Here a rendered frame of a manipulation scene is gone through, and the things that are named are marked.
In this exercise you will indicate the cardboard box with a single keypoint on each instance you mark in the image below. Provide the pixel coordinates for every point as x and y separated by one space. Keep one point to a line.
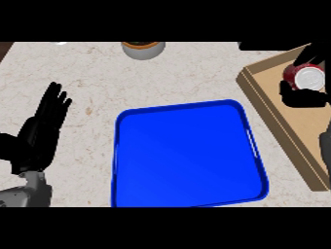
288 123

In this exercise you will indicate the grey pot with orange rim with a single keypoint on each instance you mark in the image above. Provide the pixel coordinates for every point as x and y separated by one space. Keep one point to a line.
144 50

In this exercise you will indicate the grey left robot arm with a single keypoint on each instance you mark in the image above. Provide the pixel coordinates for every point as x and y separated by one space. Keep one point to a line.
26 194

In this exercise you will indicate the blue tray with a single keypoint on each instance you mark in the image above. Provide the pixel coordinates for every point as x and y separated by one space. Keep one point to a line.
188 155

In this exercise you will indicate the red can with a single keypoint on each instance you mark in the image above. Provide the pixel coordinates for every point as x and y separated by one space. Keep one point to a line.
306 77

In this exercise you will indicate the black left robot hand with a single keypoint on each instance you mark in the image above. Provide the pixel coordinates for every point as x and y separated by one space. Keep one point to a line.
36 136

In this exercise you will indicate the black appliance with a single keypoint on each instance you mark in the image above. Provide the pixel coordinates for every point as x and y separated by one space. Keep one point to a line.
269 46

